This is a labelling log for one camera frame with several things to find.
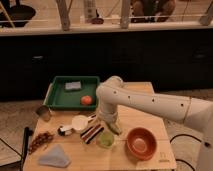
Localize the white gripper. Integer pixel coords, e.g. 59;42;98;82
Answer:
96;112;118;128

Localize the striped eraser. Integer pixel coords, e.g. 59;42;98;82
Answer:
80;125;104;144

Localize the white measuring scoop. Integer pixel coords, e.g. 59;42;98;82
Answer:
57;114;96;136

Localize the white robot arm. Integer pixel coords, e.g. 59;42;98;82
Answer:
96;76;213;171

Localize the green plastic cup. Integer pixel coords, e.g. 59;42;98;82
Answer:
96;131;114;148

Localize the small metal cup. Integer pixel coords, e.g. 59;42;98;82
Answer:
36;105;51;122

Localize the orange tomato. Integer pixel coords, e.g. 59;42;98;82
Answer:
81;95;92;105

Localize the orange bowl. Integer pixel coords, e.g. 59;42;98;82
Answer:
126;127;157;161

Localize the grey sponge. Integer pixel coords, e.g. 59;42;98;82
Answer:
65;81;81;91

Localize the green plastic tray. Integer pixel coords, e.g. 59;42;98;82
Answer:
45;76;100;111

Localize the light blue cloth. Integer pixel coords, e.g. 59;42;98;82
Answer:
38;145;71;168

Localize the black cable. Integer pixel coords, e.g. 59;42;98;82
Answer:
169;133;203;171

